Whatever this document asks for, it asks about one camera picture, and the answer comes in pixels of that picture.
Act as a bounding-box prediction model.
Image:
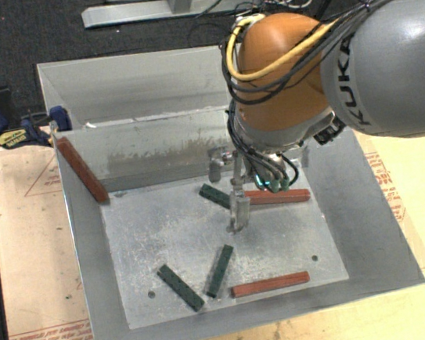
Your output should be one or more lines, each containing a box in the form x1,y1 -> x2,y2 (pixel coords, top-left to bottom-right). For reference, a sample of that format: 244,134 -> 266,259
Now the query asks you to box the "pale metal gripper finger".
204,144 -> 240,186
221,187 -> 257,237

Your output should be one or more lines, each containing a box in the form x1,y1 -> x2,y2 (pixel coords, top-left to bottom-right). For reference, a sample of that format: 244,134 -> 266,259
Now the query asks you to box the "dark green flat block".
155,259 -> 207,318
197,179 -> 236,214
198,242 -> 242,301

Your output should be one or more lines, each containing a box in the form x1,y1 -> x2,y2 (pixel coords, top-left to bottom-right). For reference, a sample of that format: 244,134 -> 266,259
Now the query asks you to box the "brown cardboard board, red print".
0,71 -> 425,340

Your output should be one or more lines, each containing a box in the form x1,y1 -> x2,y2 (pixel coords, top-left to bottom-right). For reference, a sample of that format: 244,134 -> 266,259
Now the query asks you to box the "black cylinder on white bracket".
286,107 -> 350,153

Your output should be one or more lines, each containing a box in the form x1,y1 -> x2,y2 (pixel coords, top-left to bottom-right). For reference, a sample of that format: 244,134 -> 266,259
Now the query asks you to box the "red-brown flat block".
228,269 -> 313,299
243,181 -> 313,212
54,131 -> 111,209

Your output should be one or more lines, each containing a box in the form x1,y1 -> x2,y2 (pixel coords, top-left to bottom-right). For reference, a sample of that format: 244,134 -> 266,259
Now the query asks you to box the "grey metal bin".
36,11 -> 425,340

